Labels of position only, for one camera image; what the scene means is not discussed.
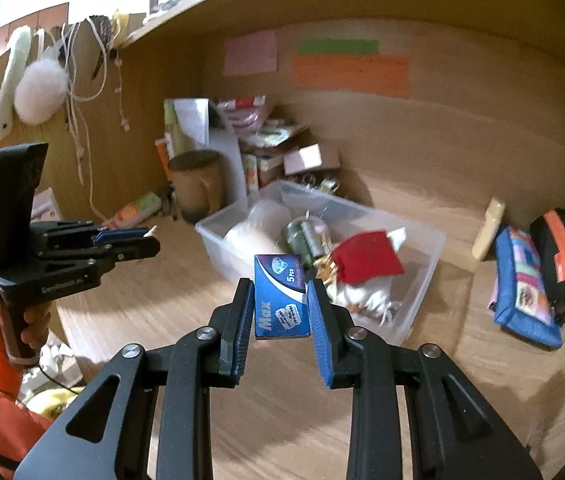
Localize yellow soft object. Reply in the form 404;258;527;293
31;389;82;419

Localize gold ribbon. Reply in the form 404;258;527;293
312;252;345;283

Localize person's left hand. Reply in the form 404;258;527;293
18;304;54;358

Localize hanging white cords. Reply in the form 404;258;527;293
37;14;113;216

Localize white fluffy pompom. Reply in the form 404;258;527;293
15;57;71;124

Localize pink paper note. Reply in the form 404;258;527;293
223;30;280;77

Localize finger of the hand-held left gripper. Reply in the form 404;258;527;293
90;226;157;247
91;237;162;265

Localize fruit pattern box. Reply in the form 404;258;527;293
242;152;261;197

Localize brown lidded mug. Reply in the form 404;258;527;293
168;150;224;219

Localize green white box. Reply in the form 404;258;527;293
255;120;309;149

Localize green thread spools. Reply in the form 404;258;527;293
282;215;334;262

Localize red cloth pouch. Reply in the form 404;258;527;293
331;230;406;282

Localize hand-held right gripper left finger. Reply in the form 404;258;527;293
14;277;256;480

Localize blue patchwork pouch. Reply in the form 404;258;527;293
488;225;564;351

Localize black orange case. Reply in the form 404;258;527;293
529;208;565;322

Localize cream small bottle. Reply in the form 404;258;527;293
472;197;507;262

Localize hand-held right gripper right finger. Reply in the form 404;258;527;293
306;278;543;480

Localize hanging bead string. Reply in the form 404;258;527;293
114;49;132;134

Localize pink white packet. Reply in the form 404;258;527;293
32;187;66;224

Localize blue razor blade box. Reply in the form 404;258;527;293
254;254;313;342

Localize wooden desktop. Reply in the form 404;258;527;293
57;160;565;480

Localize clear plastic bin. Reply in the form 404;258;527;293
196;181;447;347

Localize green orange tube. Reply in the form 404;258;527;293
106;191;164;229

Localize red white packet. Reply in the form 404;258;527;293
217;96;268;134

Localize orange paper note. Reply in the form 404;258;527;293
291;55;412;99

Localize green paper note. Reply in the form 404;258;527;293
296;39;380;57

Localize small pink box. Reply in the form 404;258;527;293
282;143;325;176

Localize cream plush toy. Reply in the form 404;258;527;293
0;27;34;142

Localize orange box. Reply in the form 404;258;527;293
155;140;174;182

